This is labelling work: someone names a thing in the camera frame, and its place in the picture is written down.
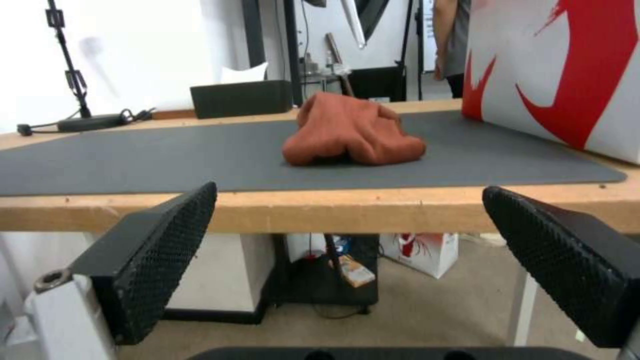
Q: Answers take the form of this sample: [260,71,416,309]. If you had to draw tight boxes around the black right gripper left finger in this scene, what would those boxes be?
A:
[23,181,219,360]

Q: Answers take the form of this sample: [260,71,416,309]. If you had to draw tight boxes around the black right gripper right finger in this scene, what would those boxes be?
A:
[480,186,640,349]

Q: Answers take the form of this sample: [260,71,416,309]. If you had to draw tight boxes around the small white red paper bag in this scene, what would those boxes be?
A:
[378,232,460,279]

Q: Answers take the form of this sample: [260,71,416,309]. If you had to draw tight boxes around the white red takeout bag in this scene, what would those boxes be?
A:
[460,0,640,167]

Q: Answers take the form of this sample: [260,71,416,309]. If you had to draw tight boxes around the rust brown towel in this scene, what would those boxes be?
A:
[281,93,428,167]

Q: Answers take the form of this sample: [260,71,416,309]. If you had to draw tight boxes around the white table leg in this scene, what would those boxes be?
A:
[510,266,539,348]

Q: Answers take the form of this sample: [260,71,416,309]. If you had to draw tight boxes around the white cabinet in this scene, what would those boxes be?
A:
[164,233,276,325]

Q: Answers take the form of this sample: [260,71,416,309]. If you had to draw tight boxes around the black power adapter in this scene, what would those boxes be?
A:
[57,115,121,133]

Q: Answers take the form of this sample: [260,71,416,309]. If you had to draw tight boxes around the black cart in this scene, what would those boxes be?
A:
[272,233,380,315]

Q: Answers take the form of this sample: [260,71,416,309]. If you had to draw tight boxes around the dark grey box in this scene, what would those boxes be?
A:
[189,79,294,120]

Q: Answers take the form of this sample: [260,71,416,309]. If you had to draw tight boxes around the grey table mat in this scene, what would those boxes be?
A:
[0,109,628,197]

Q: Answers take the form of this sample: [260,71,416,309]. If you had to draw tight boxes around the orange snack box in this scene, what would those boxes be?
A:
[328,254,376,289]

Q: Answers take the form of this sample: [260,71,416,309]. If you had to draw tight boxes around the black tripod stand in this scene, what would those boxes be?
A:
[43,0,94,119]

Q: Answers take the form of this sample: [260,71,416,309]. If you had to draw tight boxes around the person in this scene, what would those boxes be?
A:
[431,0,473,99]

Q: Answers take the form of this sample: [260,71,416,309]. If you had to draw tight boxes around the black case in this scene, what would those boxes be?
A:
[348,66,407,102]

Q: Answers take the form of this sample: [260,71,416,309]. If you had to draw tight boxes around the black power cable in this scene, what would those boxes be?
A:
[16,107,156,137]

